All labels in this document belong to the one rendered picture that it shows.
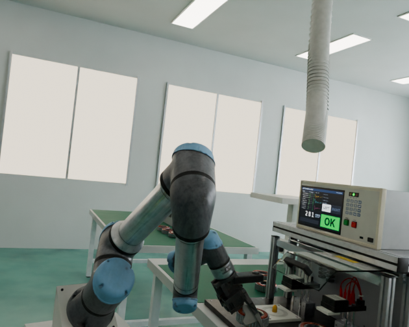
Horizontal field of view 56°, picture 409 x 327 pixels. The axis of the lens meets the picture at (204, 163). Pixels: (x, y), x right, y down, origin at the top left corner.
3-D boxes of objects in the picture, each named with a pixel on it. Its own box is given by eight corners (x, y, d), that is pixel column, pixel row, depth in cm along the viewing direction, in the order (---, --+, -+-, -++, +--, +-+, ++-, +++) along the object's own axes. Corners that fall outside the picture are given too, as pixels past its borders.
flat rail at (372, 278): (385, 289, 118) (387, 279, 119) (273, 244, 175) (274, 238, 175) (389, 288, 119) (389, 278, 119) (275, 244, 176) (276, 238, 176)
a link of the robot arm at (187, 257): (220, 209, 85) (202, 316, 117) (218, 175, 93) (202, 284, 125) (167, 207, 84) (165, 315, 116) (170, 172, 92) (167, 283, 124)
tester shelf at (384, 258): (397, 272, 116) (398, 257, 116) (272, 231, 179) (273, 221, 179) (487, 271, 133) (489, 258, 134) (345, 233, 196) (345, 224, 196)
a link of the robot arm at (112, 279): (77, 309, 111) (93, 288, 103) (87, 269, 121) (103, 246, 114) (116, 319, 115) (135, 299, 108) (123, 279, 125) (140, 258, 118)
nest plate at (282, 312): (268, 323, 144) (269, 320, 144) (248, 308, 158) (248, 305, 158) (300, 320, 150) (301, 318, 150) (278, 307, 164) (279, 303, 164)
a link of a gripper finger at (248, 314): (251, 337, 124) (234, 311, 127) (265, 326, 126) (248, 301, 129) (253, 337, 121) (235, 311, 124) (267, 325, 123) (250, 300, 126)
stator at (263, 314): (245, 330, 124) (247, 318, 124) (230, 316, 134) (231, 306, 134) (274, 328, 129) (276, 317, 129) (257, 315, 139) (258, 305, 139)
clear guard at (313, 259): (318, 291, 110) (320, 270, 110) (271, 268, 132) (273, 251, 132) (398, 288, 123) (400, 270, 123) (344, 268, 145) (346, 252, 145)
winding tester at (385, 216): (376, 249, 127) (382, 188, 128) (295, 226, 167) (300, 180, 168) (453, 251, 143) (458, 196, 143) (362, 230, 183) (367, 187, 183)
